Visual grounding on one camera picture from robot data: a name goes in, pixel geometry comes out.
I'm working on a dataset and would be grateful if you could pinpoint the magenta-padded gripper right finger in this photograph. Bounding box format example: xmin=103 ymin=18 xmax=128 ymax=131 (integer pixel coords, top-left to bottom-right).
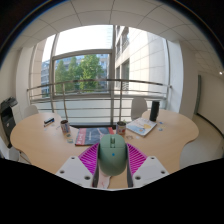
xmin=125 ymin=143 xmax=170 ymax=189

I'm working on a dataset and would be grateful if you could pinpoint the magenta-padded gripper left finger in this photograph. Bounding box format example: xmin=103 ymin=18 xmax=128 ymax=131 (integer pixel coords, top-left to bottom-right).
xmin=54 ymin=143 xmax=103 ymax=189

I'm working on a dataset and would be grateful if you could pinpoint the mint green computer mouse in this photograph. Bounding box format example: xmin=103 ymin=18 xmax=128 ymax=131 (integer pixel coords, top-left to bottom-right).
xmin=97 ymin=133 xmax=129 ymax=177

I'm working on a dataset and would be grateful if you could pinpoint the red and dark magazine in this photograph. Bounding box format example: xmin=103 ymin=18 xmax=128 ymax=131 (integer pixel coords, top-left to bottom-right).
xmin=74 ymin=126 xmax=116 ymax=147

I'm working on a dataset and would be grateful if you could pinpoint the light blue book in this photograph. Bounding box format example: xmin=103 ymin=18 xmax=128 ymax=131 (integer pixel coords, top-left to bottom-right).
xmin=125 ymin=116 xmax=158 ymax=138

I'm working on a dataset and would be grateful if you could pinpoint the dark blue stapler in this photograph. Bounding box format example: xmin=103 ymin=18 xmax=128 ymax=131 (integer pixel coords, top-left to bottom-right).
xmin=43 ymin=117 xmax=56 ymax=128

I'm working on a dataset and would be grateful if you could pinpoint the black cylinder speaker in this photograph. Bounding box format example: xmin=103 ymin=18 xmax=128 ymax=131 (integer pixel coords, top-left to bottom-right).
xmin=149 ymin=100 xmax=161 ymax=122

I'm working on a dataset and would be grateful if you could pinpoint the black office printer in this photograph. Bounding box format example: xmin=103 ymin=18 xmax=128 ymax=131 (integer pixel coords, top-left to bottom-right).
xmin=0 ymin=96 xmax=19 ymax=148

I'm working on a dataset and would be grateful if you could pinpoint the metal window railing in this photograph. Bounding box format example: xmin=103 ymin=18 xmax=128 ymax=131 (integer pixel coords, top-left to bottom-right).
xmin=26 ymin=78 xmax=173 ymax=124

